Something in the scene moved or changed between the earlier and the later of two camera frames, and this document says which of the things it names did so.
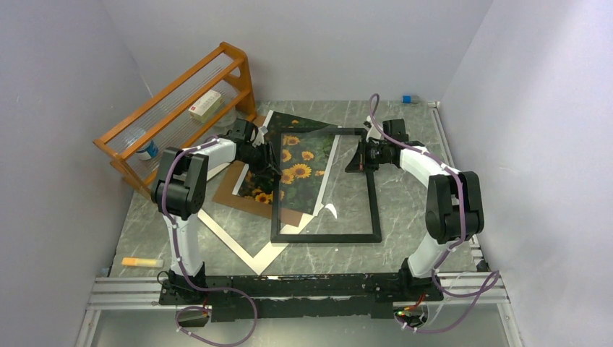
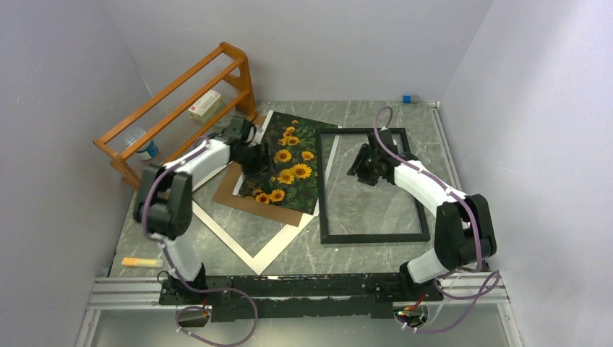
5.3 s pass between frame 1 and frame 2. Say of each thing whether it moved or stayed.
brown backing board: stayed
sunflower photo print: stayed
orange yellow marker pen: stayed
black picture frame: moved
